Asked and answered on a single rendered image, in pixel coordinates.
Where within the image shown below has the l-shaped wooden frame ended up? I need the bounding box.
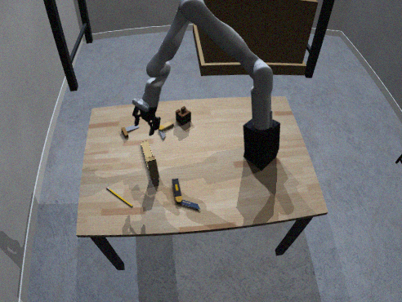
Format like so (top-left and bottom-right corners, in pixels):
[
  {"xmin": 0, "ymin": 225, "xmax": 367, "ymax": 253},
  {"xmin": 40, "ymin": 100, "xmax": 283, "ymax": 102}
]
[{"xmin": 141, "ymin": 140, "xmax": 159, "ymax": 179}]

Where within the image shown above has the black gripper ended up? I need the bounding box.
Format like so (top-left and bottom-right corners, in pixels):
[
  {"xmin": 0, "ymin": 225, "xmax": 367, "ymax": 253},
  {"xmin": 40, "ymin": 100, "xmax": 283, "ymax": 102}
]
[{"xmin": 132, "ymin": 106, "xmax": 161, "ymax": 136}]

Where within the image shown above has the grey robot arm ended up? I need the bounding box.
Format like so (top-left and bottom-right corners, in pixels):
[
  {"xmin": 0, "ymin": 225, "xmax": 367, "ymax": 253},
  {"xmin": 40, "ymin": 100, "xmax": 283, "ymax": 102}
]
[{"xmin": 132, "ymin": 0, "xmax": 273, "ymax": 130}]

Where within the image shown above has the black sliding bevel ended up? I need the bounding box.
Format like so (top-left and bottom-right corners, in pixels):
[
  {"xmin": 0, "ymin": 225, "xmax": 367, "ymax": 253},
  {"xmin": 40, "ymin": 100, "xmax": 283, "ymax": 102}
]
[{"xmin": 172, "ymin": 178, "xmax": 201, "ymax": 210}]

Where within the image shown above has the brown wooden block with green stripe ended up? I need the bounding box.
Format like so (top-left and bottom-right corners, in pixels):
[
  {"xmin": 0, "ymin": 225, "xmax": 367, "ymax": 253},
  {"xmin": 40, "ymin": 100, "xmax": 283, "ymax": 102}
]
[{"xmin": 176, "ymin": 106, "xmax": 191, "ymax": 126}]

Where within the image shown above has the try square with wooden stock and grey blade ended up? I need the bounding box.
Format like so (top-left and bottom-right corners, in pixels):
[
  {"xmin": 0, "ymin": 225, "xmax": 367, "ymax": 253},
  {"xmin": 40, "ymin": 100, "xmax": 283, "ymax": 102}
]
[{"xmin": 122, "ymin": 125, "xmax": 139, "ymax": 138}]

